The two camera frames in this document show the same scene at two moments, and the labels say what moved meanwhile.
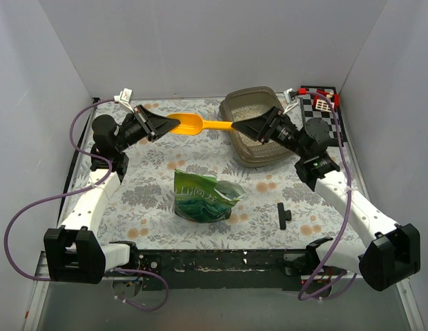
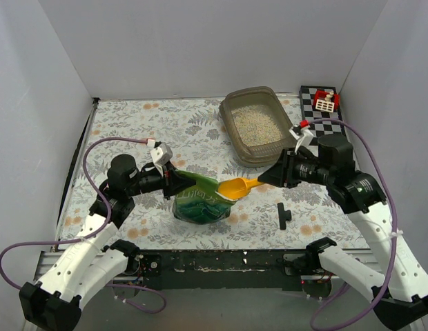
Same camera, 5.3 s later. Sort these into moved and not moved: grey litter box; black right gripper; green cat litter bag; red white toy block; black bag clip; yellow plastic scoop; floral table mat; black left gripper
Moved: black right gripper; black left gripper; yellow plastic scoop
Not moved: green cat litter bag; red white toy block; black bag clip; grey litter box; floral table mat
